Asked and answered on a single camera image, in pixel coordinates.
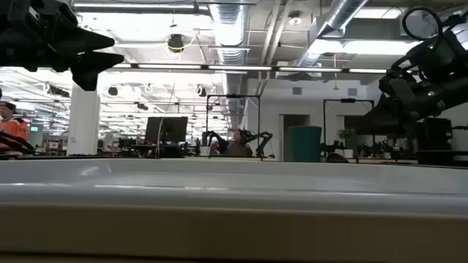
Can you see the person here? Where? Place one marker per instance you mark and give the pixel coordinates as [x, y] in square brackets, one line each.
[12, 126]
[238, 145]

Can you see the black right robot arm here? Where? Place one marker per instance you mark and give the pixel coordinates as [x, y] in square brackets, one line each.
[461, 87]

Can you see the black curved bar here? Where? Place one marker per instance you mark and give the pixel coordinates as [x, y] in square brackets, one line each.
[14, 143]

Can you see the black background robot arm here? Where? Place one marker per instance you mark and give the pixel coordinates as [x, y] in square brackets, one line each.
[264, 142]

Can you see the dark green cup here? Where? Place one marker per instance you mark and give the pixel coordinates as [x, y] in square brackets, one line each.
[305, 144]

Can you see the potted green plant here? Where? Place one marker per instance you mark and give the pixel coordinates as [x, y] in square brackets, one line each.
[347, 140]

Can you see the black metal station frame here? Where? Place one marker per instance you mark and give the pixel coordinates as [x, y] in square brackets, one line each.
[324, 124]
[207, 124]

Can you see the silver ventilation duct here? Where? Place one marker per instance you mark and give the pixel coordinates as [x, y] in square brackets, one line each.
[229, 33]
[340, 18]

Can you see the white pillar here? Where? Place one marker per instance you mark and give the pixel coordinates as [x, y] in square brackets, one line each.
[83, 124]

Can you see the black computer monitor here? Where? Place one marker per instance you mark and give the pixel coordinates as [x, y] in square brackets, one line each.
[435, 133]
[166, 129]

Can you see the white cup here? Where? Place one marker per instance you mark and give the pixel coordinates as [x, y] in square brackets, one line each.
[204, 150]

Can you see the black ceiling dome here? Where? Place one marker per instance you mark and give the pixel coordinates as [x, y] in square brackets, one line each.
[176, 42]

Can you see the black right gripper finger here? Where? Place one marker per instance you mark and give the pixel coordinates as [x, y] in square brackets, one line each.
[384, 129]
[380, 111]

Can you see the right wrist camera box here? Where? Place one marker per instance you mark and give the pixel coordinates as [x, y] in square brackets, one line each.
[435, 60]

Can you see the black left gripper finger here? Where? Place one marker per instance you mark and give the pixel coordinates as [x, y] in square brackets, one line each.
[87, 40]
[93, 65]

